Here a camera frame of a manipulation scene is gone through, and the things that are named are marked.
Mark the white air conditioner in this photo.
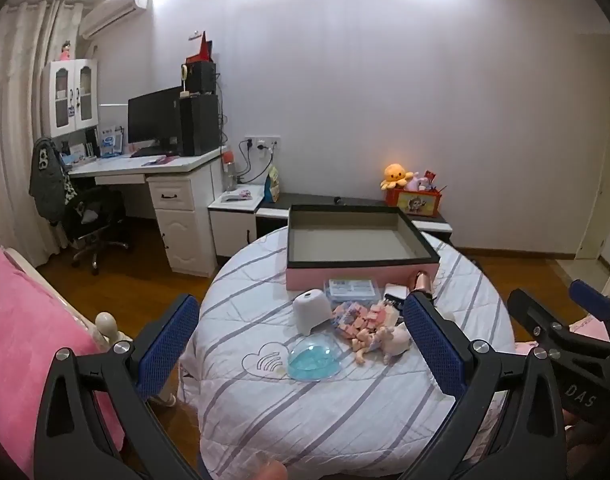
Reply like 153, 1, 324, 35
80, 0, 150, 40

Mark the blue clear plastic dome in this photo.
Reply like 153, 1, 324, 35
286, 336, 342, 383

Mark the white wall socket strip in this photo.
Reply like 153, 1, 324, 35
244, 135, 282, 153

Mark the blue white desk box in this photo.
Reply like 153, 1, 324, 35
100, 127, 123, 157

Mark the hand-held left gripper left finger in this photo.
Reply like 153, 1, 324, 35
33, 293, 203, 480

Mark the white striped quilt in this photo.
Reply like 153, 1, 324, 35
177, 225, 516, 480

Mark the pink white block figure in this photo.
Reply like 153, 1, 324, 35
375, 299, 403, 331

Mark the black computer monitor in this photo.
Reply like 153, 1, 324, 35
127, 85, 186, 156

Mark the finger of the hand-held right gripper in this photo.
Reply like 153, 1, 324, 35
507, 287, 573, 356
569, 279, 610, 341

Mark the white desk with drawers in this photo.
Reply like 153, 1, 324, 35
67, 147, 228, 278

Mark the bag of pink blocks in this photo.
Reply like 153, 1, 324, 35
332, 301, 383, 341

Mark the white curtain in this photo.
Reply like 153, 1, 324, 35
0, 0, 76, 271

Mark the blue yellow snack bag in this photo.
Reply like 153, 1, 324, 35
263, 166, 282, 203

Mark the small white box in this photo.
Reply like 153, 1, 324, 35
383, 282, 410, 306

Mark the black office chair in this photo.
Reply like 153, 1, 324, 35
60, 187, 130, 276

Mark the black speaker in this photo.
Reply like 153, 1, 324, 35
186, 61, 217, 96

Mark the white glass-door cabinet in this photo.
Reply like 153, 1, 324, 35
41, 58, 100, 138

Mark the black patterned jacket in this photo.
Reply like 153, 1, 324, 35
29, 137, 76, 223

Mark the white bed frame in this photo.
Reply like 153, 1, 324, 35
2, 247, 120, 356

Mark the rose gold canister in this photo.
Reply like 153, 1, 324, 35
407, 270, 438, 306

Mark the orange octopus plush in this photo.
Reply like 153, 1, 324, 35
381, 162, 420, 191

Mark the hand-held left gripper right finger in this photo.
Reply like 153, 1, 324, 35
402, 291, 570, 480

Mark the small pale figurine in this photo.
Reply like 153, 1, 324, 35
350, 332, 386, 366

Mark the black computer tower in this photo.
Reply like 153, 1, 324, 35
179, 95, 222, 157

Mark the pink fluffy blanket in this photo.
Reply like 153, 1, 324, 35
0, 239, 126, 471

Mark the pale pig figurine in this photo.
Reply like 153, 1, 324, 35
380, 322, 413, 365

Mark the red triangular ornament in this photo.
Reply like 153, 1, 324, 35
186, 31, 213, 64

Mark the white nightstand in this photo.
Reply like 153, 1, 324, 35
207, 184, 266, 258

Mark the clear plastic box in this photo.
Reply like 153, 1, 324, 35
323, 278, 380, 303

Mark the pink box with black rim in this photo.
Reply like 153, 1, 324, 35
286, 204, 442, 292

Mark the clear bottle red cap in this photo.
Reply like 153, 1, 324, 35
222, 147, 236, 192

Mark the red toy box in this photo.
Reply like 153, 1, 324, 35
396, 187, 443, 219

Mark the white nail lamp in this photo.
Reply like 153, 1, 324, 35
291, 290, 333, 336

